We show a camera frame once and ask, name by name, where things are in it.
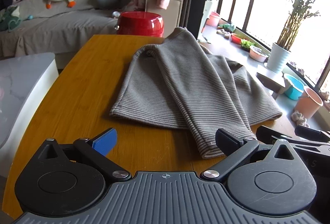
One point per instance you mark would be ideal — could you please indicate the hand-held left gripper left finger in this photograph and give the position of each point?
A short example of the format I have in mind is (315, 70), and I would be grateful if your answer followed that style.
(104, 142)

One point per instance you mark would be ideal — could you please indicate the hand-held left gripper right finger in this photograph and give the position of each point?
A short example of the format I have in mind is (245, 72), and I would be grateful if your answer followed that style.
(228, 142)

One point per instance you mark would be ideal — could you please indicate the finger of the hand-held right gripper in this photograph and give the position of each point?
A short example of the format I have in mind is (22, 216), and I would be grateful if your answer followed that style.
(268, 133)
(312, 133)

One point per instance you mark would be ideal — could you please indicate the grey striped pants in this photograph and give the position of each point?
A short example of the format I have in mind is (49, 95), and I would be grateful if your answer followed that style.
(180, 90)

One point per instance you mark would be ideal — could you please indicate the pink fluffy slippers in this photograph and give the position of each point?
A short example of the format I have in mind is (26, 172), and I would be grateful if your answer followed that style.
(300, 118)

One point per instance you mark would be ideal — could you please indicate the pink bucket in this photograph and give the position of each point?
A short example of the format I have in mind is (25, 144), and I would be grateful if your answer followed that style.
(308, 102)

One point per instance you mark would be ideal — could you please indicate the blue basin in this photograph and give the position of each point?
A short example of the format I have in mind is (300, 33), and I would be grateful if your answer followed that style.
(294, 87)

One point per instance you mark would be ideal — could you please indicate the potted bamboo plant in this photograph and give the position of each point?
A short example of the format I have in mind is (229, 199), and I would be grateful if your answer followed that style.
(278, 57)

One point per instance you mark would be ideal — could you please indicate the green plant tray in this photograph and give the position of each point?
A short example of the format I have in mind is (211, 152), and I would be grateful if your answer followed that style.
(247, 44)

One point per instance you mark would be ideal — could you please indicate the white side table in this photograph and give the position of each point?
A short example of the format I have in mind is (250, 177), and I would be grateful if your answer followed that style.
(23, 90)

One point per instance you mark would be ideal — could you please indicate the red basin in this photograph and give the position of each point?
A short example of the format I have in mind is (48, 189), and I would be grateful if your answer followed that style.
(237, 38)

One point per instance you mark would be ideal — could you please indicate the red round stool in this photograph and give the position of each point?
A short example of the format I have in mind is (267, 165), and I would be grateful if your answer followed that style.
(140, 24)

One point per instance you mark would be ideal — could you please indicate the pink basin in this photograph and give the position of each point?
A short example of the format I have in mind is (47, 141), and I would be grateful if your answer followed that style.
(213, 19)

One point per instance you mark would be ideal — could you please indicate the grey sofa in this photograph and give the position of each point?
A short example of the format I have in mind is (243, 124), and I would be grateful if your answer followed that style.
(64, 23)

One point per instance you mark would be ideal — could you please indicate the white standing appliance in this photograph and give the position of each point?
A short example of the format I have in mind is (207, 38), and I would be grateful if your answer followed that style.
(206, 12)

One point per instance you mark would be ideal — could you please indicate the small blue toy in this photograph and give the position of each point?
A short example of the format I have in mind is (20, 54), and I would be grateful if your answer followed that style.
(28, 17)

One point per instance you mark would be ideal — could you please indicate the green plush toy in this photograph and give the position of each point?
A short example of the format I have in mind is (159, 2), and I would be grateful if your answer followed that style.
(9, 17)

